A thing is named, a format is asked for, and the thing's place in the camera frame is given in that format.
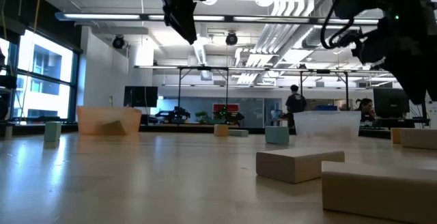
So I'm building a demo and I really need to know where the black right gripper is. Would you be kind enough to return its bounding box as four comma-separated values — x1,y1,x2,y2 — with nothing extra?
356,15,437,105

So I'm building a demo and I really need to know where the natural wood rectangular block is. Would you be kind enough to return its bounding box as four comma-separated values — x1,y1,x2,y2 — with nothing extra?
400,128,437,150
321,160,437,224
255,148,346,184

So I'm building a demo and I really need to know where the small orange block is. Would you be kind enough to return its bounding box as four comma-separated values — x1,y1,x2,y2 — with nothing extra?
391,127,403,145

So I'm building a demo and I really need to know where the teal rectangular block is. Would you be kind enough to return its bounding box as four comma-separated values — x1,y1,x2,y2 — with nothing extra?
227,128,249,137

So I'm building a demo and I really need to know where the teal cube block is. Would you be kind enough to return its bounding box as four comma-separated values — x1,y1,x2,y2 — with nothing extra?
264,125,290,145

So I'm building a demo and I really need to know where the long thin teal block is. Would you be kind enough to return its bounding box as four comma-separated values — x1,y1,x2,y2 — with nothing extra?
44,121,62,143

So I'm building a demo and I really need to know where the black computer monitor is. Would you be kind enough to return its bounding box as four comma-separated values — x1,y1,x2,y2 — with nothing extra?
123,85,159,108
372,87,410,114

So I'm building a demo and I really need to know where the round black ceiling fixture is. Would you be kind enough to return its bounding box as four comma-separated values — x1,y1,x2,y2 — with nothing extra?
112,35,126,50
225,31,239,46

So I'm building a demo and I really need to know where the distant black desk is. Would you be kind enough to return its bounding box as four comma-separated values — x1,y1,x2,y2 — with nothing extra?
358,117,431,139

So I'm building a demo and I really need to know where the person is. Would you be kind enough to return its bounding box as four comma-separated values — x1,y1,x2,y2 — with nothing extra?
285,84,307,128
354,98,376,122

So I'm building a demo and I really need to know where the long ceiling light bar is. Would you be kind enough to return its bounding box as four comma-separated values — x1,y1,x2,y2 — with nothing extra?
54,11,380,25

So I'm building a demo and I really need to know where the small distant green plant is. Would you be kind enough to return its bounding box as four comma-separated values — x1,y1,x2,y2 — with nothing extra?
194,111,211,124

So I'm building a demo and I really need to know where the red sign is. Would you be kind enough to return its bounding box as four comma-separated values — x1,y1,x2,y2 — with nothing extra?
212,103,240,113

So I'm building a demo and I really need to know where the clear plastic bin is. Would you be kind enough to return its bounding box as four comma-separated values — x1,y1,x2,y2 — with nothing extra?
293,110,362,140

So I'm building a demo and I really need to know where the orange translucent plastic bin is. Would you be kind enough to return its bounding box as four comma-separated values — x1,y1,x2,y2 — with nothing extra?
76,105,143,137

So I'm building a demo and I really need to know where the large glass window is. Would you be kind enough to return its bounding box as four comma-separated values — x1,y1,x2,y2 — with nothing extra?
0,29,81,122

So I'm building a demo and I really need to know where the black overhead frame stand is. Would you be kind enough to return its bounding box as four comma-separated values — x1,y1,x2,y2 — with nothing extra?
272,68,407,113
135,65,270,109

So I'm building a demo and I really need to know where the black aluminium table frame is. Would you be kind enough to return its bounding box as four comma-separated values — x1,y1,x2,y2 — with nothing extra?
61,123,298,135

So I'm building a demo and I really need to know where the silver air duct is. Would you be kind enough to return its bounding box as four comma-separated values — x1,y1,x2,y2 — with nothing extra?
300,25,339,51

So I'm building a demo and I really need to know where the yellow hanging cable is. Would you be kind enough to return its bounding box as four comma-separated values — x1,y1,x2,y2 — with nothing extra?
18,0,44,122

